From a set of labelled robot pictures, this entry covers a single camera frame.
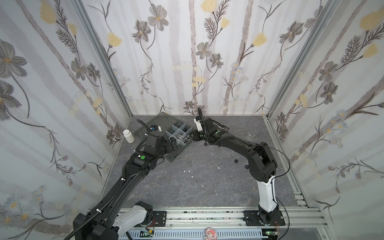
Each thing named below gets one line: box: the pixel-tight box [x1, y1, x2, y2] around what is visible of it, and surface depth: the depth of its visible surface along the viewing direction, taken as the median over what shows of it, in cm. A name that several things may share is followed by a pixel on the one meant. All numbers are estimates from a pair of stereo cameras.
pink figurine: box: [204, 227, 218, 240], surface depth 69 cm
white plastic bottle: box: [122, 129, 135, 144], surface depth 100 cm
